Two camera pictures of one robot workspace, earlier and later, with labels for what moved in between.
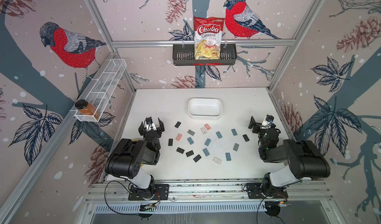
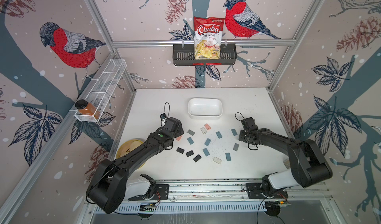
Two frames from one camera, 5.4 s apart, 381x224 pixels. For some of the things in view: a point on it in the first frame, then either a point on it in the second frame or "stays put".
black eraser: [180, 150] stays put
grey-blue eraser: [235, 146] stays put
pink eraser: [208, 127] stays put
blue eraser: [228, 156] stays put
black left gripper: [141, 130] -> [180, 130]
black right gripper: [252, 124] -> [240, 135]
